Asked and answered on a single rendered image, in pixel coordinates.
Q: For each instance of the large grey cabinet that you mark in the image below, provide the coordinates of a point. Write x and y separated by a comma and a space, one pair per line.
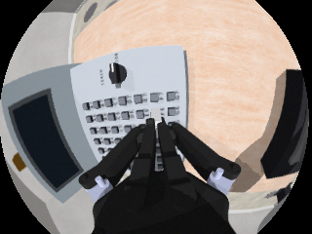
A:
46, 126

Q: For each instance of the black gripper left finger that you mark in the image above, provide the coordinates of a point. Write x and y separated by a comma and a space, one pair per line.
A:
109, 171

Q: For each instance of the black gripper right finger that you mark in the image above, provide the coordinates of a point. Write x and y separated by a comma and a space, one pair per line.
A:
217, 171

